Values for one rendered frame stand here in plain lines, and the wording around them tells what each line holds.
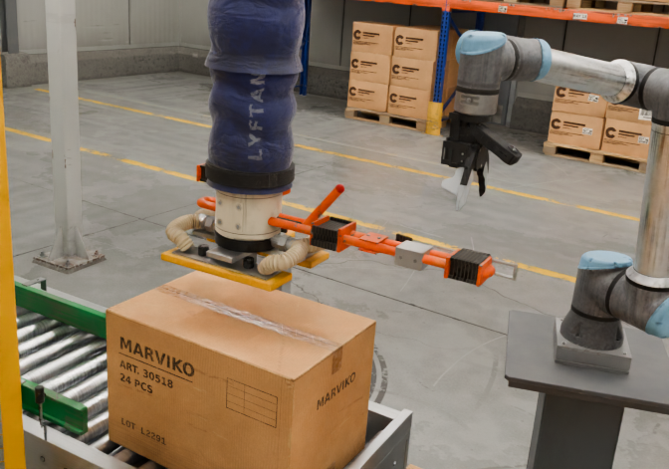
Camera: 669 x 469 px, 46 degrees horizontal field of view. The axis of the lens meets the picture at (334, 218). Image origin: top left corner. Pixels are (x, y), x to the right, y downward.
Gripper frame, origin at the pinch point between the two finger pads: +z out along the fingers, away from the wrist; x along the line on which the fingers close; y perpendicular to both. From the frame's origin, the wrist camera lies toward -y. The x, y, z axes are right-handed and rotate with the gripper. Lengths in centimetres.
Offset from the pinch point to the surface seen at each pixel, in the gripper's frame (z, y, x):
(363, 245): 14.1, 23.8, 4.0
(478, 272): 13.4, -4.8, 4.7
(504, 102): 105, 256, -848
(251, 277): 25, 48, 15
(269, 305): 42, 56, -5
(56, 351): 83, 141, -5
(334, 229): 12.4, 32.4, 2.9
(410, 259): 14.7, 11.7, 3.8
